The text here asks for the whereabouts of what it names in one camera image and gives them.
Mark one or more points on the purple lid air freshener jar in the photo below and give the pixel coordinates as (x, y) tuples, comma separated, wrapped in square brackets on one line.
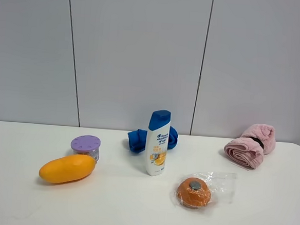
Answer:
[(86, 145)]

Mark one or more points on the pink towel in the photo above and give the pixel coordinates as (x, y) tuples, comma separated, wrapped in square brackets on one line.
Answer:
[(250, 148)]

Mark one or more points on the white blue shampoo bottle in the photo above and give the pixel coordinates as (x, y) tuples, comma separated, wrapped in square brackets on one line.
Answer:
[(157, 142)]

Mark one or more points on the orange object in plastic bag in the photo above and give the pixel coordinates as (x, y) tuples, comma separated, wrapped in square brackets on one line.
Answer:
[(202, 190)]

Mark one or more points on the blue rolled cloth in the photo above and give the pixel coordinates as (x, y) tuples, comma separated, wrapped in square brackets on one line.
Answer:
[(137, 140)]

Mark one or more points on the thin red thread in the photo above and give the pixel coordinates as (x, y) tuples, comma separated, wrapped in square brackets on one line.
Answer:
[(237, 165)]

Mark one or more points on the yellow mango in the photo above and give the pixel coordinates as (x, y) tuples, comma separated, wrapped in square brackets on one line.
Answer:
[(67, 169)]

